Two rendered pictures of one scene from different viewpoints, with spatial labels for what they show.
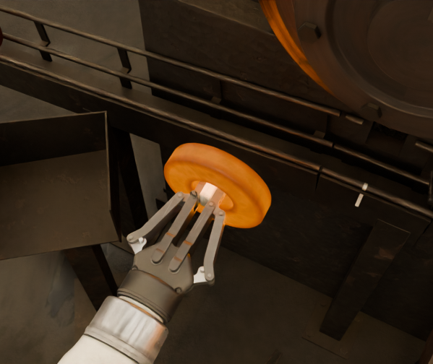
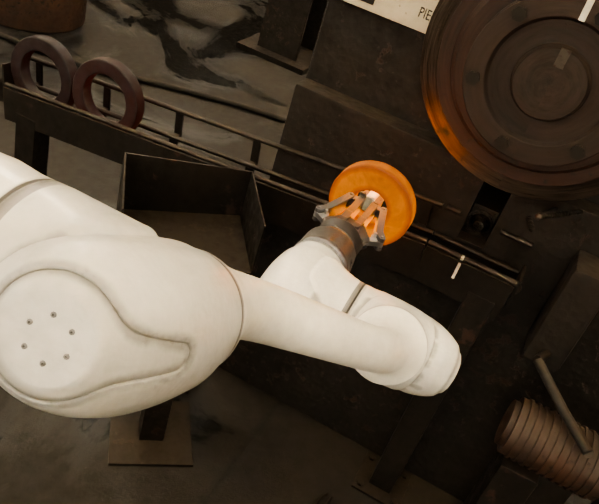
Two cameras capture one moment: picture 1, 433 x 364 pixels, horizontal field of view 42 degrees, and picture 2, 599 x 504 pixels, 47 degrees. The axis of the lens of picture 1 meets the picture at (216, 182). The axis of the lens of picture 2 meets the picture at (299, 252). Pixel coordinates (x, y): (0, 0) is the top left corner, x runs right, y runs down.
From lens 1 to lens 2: 74 cm
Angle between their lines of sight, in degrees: 26
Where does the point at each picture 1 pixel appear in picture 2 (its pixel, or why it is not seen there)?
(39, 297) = not seen: hidden behind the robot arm
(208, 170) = (380, 173)
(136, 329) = (342, 242)
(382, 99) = (510, 133)
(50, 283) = not seen: hidden behind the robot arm
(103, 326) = (316, 236)
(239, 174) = (402, 180)
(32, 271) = not seen: hidden behind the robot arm
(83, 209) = (216, 248)
